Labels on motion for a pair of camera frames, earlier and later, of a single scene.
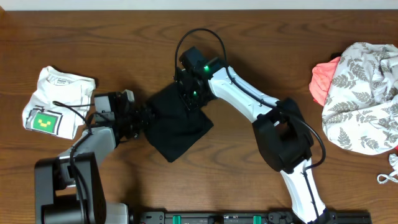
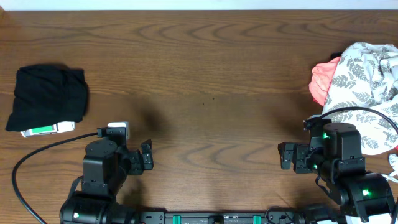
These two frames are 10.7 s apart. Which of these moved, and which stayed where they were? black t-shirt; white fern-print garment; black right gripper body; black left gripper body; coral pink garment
Moved: black t-shirt; black left gripper body; black right gripper body
Stayed: coral pink garment; white fern-print garment
